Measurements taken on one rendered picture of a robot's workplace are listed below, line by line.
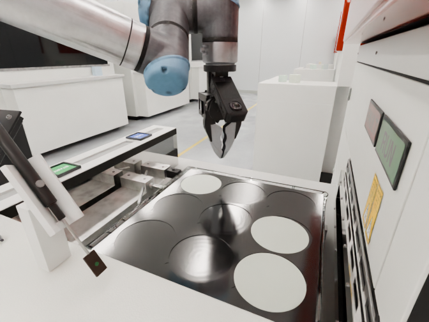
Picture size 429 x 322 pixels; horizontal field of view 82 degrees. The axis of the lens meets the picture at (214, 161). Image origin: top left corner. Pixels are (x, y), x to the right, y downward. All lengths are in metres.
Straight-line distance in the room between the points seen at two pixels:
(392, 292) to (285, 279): 0.17
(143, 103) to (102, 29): 4.64
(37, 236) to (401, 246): 0.34
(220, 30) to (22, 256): 0.48
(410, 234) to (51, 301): 0.33
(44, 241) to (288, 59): 8.21
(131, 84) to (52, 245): 4.77
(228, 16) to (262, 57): 7.97
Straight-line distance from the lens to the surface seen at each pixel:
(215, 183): 0.62
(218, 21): 0.54
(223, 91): 0.52
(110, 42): 0.43
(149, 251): 0.44
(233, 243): 0.44
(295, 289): 0.40
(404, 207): 0.26
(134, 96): 5.07
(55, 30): 0.44
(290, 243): 0.46
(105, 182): 0.66
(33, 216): 0.32
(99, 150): 0.73
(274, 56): 8.43
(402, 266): 0.25
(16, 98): 3.52
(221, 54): 0.54
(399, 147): 0.29
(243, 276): 0.40
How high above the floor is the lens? 1.19
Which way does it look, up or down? 23 degrees down
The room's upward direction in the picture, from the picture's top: straight up
